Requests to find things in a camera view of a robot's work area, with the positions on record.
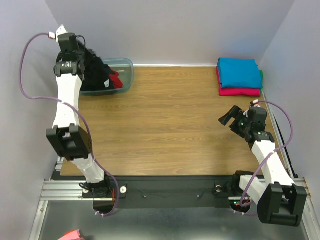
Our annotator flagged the black t shirt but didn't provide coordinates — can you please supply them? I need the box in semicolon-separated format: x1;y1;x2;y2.
78;40;114;92

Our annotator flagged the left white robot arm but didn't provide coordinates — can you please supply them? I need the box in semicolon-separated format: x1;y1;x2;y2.
46;32;111;198

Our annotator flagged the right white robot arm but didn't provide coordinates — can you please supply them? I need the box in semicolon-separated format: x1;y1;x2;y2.
219;101;307;227

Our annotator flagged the folded pink t shirt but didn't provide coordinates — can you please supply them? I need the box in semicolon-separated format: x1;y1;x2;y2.
215;67;261;97

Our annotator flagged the folded blue t shirt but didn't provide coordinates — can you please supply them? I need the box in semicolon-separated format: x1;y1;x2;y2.
217;57;262;89

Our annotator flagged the folded green t shirt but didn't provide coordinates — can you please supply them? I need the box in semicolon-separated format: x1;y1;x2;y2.
259;70;264;90

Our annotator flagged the clear blue plastic bin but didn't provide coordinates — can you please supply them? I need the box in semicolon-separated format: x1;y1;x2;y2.
80;58;135;97

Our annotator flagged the red t shirt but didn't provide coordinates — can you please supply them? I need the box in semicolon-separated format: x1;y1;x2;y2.
108;70;124;89

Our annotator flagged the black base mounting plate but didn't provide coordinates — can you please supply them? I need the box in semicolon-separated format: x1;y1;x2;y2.
116;175;240;209

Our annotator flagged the pink cloth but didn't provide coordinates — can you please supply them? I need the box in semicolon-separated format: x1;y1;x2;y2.
58;229;83;240

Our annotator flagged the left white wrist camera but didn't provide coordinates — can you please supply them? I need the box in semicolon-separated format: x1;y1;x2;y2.
56;24;68;36

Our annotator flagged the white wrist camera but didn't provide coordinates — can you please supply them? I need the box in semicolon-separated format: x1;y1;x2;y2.
243;99;261;117
56;24;68;36

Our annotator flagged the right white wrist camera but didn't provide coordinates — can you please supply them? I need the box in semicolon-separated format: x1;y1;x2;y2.
243;99;261;117

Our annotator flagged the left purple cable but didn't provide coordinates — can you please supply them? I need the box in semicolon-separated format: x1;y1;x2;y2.
19;32;120;218

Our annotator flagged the purple cable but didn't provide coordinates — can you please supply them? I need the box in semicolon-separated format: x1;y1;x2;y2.
233;99;294;216
19;32;120;218

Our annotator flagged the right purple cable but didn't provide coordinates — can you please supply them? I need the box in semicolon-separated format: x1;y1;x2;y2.
233;99;294;216

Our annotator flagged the aluminium frame rail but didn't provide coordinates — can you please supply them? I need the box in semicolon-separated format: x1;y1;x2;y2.
39;178;88;201

